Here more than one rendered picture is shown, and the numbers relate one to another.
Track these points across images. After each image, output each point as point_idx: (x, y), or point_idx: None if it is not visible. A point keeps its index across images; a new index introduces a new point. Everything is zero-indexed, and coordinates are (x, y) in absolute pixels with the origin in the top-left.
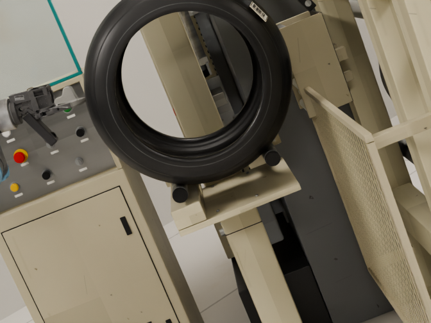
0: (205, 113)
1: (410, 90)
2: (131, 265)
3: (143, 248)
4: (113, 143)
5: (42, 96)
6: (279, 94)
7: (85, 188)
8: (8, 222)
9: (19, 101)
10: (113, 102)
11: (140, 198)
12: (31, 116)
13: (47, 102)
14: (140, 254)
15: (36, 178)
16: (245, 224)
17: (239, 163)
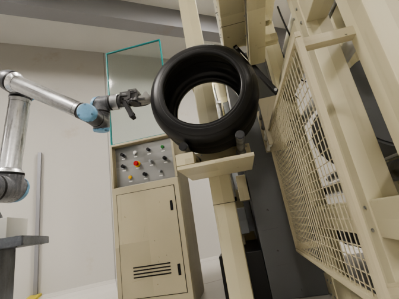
0: None
1: (331, 73)
2: (168, 226)
3: (176, 219)
4: (155, 112)
5: (133, 93)
6: (249, 96)
7: (158, 182)
8: (121, 190)
9: (123, 95)
10: (160, 89)
11: (183, 197)
12: (126, 102)
13: (135, 96)
14: (174, 222)
15: (140, 175)
16: (225, 201)
17: (219, 132)
